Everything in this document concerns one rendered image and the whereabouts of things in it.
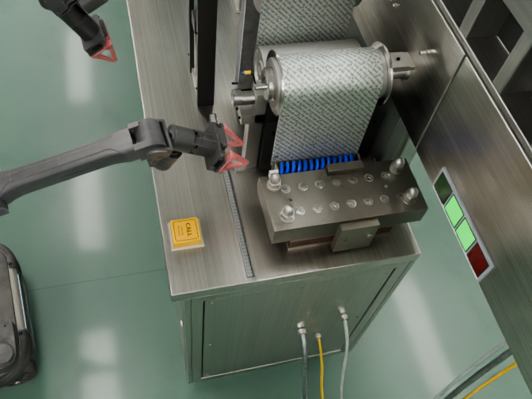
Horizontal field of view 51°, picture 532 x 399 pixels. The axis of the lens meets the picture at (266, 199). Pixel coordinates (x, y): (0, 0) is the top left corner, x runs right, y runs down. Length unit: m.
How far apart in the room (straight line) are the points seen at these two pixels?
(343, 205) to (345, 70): 0.33
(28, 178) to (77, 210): 1.34
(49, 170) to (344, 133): 0.69
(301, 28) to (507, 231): 0.70
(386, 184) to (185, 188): 0.53
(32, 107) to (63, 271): 0.94
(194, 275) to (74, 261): 1.15
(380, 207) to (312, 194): 0.17
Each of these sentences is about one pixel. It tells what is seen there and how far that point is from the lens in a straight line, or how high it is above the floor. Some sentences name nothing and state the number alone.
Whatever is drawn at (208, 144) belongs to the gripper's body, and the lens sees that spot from 1.28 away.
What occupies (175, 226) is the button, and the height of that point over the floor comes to 0.92.
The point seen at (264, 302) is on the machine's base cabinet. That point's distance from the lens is 1.53.
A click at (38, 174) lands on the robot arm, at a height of 1.16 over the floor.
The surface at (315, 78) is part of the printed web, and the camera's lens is 1.25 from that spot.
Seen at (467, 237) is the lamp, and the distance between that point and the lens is 1.23.
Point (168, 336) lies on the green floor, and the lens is 2.28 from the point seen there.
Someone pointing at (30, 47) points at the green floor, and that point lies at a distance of 3.33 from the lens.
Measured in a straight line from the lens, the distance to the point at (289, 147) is 1.38.
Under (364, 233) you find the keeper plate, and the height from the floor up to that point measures 0.99.
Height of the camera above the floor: 2.15
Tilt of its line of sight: 56 degrees down
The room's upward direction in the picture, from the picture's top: 11 degrees clockwise
